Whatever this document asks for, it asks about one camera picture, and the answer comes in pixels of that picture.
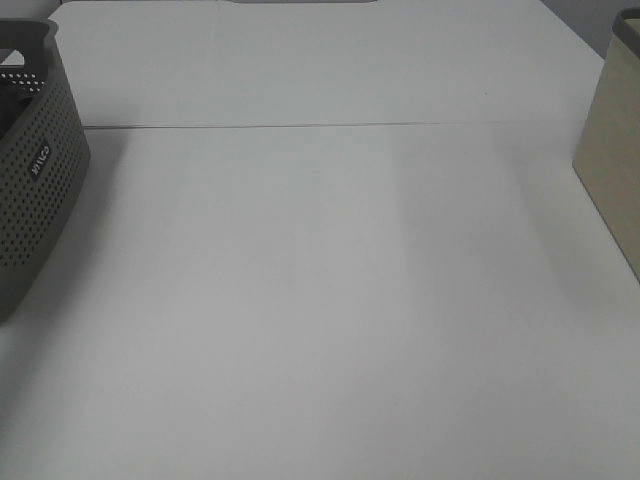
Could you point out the grey perforated plastic basket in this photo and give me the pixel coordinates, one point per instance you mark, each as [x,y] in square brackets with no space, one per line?
[44,155]

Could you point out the beige fabric bin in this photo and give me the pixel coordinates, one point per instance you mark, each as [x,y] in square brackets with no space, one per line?
[607,156]

